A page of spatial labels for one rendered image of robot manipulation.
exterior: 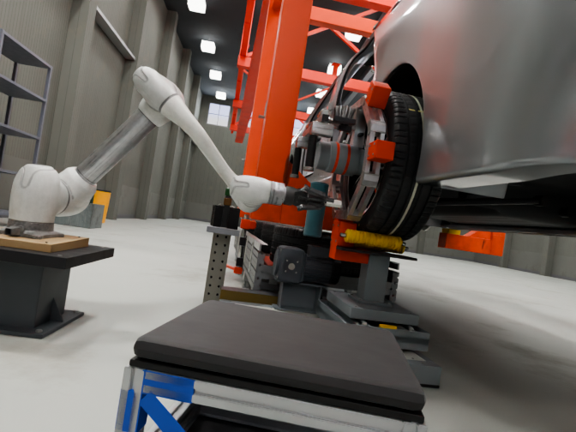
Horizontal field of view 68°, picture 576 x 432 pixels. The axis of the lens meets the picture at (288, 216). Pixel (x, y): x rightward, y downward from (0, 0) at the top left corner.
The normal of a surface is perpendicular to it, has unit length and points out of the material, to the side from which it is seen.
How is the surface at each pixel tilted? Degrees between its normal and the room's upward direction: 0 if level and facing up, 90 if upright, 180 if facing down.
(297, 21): 90
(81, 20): 90
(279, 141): 90
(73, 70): 90
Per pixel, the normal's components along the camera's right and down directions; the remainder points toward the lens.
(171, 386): -0.11, -0.04
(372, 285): 0.15, 0.00
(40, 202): 0.74, 0.12
